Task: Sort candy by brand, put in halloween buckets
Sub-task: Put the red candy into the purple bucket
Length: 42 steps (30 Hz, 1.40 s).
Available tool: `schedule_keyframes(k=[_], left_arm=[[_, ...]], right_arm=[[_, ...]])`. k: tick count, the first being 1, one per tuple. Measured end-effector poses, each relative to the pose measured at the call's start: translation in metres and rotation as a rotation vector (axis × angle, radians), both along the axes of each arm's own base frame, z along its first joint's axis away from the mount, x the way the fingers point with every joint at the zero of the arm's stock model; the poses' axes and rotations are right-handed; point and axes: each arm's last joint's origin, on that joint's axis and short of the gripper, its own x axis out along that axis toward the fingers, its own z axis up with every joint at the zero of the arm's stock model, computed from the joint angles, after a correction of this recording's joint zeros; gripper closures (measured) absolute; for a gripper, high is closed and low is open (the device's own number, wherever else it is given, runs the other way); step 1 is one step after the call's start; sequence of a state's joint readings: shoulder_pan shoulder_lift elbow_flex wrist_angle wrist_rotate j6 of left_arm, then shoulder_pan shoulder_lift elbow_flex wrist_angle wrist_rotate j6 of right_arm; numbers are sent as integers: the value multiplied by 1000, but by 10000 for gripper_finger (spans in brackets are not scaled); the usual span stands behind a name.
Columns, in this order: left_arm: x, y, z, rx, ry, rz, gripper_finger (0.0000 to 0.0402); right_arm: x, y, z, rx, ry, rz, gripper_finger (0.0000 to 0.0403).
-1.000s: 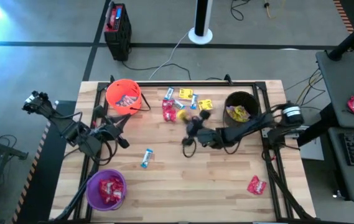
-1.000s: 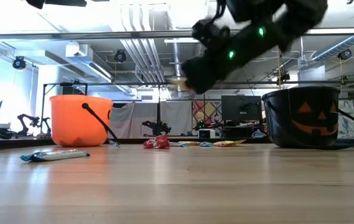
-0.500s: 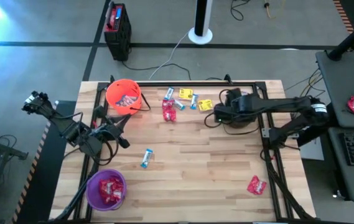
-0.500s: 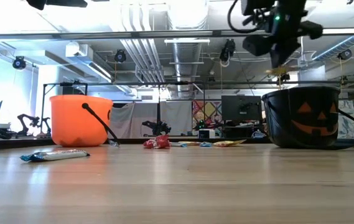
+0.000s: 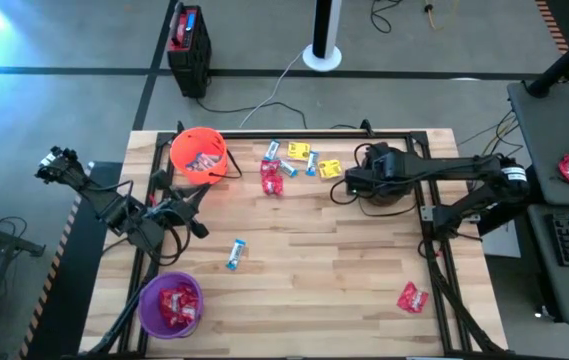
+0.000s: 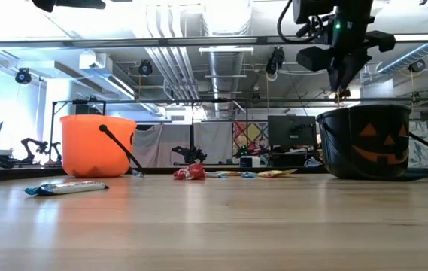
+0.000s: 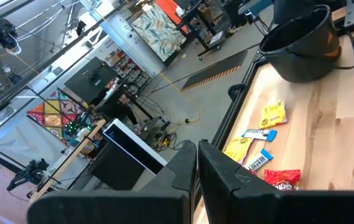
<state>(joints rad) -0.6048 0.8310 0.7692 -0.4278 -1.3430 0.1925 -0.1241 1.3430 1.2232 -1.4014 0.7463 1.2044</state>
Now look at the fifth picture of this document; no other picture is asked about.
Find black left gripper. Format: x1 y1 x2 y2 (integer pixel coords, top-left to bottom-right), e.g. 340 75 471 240
151 169 211 239

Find yellow candy pack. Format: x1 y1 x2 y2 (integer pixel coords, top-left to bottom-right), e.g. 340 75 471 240
286 141 312 162
317 158 344 181

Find orange halloween bucket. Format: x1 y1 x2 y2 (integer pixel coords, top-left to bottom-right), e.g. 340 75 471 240
168 126 243 186

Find purple halloween bucket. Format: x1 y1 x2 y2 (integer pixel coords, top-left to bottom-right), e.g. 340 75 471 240
136 271 206 341

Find black jack-o-lantern bucket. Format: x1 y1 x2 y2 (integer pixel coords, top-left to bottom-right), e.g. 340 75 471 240
357 143 419 219

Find black crate with red box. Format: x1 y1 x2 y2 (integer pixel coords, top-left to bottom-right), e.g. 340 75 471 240
166 1 214 100

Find white base black pole stand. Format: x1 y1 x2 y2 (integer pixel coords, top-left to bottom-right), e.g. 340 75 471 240
301 0 344 73

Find black floor stand legs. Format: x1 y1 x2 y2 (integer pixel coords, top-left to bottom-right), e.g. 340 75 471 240
0 199 48 351

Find grey side desk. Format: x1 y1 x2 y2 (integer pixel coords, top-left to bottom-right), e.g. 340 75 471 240
477 79 569 327

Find black diagonal pole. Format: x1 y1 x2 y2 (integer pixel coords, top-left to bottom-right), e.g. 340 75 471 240
525 22 569 99

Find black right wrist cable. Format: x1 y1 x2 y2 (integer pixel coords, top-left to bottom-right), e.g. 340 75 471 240
330 178 361 207

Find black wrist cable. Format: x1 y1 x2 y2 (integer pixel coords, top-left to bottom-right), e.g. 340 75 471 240
330 178 361 207
151 219 191 267

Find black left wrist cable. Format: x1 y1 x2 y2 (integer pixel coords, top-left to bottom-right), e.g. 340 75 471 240
151 219 191 267

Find black floor cable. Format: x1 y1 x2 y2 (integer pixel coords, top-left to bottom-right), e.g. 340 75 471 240
195 96 310 130
369 0 406 35

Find white floor cable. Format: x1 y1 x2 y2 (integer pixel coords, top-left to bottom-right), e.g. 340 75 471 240
237 48 308 129

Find floor cable bundle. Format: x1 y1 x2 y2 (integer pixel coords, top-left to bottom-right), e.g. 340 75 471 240
456 108 531 182

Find yellow floor cable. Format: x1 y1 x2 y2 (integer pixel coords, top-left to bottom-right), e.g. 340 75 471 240
422 0 461 31

